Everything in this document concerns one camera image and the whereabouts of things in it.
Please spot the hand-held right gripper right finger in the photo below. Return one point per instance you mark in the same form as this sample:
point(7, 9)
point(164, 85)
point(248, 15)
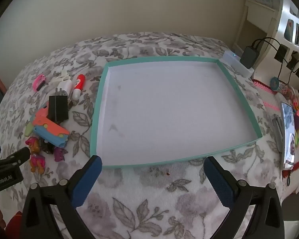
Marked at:
point(219, 184)

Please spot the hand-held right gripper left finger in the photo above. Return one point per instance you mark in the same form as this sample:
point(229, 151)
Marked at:
point(87, 179)

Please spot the toy dog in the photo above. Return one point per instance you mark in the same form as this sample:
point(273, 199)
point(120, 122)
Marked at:
point(36, 159)

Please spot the black toy car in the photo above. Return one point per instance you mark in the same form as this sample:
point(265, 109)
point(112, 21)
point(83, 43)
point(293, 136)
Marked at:
point(46, 147)

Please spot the black wall charger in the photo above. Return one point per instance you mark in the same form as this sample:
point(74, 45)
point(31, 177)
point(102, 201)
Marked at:
point(57, 108)

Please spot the pink digital watch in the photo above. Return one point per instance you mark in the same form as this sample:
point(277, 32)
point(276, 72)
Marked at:
point(39, 82)

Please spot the white wall charger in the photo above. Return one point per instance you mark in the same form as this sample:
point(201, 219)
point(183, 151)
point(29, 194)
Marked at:
point(66, 87)

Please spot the red and white tube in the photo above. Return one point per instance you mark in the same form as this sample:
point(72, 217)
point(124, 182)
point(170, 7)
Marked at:
point(79, 82)

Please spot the teal shallow cardboard tray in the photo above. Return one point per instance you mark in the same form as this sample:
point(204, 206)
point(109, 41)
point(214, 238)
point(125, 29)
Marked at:
point(164, 104)

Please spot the light green plastic piece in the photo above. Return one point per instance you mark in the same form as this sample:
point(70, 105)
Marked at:
point(29, 129)

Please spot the purple hair claw clip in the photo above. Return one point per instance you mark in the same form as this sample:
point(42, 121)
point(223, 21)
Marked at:
point(59, 154)

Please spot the grey floral blanket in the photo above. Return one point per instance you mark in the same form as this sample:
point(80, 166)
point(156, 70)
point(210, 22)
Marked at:
point(152, 204)

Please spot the smartphone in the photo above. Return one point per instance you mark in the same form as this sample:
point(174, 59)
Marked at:
point(287, 134)

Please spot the pink beaded strip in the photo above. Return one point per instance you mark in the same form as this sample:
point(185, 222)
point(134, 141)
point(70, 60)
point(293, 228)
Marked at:
point(271, 104)

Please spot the round blue tin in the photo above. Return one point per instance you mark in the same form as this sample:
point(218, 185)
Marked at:
point(274, 83)

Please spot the black power adapter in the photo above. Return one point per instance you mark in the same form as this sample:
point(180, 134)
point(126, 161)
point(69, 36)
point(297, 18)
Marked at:
point(249, 56)

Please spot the white side table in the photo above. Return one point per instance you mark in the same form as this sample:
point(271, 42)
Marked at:
point(261, 17)

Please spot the white shelf unit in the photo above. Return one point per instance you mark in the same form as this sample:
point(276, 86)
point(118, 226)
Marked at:
point(284, 12)

